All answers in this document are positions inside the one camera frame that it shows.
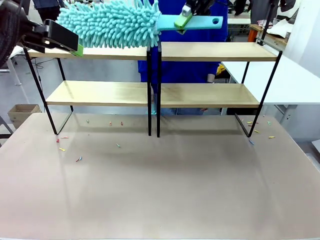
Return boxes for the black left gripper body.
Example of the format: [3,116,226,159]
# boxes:
[18,20,52,42]

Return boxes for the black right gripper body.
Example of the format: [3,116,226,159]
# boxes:
[186,0,216,16]

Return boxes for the teal microfiber duster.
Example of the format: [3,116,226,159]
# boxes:
[56,0,224,50]

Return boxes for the background person dark clothes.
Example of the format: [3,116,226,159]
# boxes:
[32,0,66,24]

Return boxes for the person in blue sweater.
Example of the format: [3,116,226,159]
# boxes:
[136,0,229,116]

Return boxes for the white background desk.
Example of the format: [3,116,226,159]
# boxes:
[226,13,252,43]

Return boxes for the dark hanging jacket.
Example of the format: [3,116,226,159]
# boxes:
[234,0,301,25]

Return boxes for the black metal pole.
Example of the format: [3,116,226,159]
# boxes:
[259,0,276,47]

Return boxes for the cardboard box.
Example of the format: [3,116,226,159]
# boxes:
[7,103,42,130]

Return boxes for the wooden background table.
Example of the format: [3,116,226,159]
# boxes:
[249,23,289,54]

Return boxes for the teal printed item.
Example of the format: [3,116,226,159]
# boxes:
[145,91,158,116]

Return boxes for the white cloth pile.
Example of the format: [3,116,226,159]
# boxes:
[266,18,294,39]

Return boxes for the dark metal stand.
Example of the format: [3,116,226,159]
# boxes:
[0,115,15,148]

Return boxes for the white side table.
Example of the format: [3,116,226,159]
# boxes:
[221,48,320,106]

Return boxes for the wood shelf unit black frame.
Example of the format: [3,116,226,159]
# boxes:
[23,44,153,137]
[156,37,284,139]

